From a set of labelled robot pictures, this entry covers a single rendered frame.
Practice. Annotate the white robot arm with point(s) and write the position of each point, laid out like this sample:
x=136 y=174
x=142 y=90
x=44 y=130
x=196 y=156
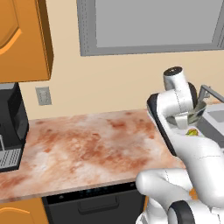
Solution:
x=192 y=157

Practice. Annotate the grey wall socket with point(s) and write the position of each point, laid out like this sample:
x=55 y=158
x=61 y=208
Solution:
x=43 y=96

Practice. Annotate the black dishwasher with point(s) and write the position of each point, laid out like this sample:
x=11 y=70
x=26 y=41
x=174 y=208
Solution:
x=93 y=204

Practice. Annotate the yellow green pear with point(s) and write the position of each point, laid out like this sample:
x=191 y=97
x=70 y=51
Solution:
x=192 y=132

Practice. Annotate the grey metal bowl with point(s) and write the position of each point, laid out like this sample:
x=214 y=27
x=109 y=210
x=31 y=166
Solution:
x=197 y=112

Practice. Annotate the orange base cupboard door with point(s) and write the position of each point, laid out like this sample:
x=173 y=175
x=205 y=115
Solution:
x=20 y=213
x=193 y=194

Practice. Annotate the grey tap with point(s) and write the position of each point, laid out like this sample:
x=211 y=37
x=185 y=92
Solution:
x=207 y=90

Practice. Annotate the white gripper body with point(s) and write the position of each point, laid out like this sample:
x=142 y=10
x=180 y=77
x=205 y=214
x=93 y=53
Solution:
x=182 y=121

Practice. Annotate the grey sink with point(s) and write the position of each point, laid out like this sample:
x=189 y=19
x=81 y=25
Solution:
x=214 y=122

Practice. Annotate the black coffee machine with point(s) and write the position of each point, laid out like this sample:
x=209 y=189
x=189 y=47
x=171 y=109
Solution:
x=11 y=125

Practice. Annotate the orange wall cupboard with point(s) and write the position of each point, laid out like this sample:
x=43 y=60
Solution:
x=23 y=40

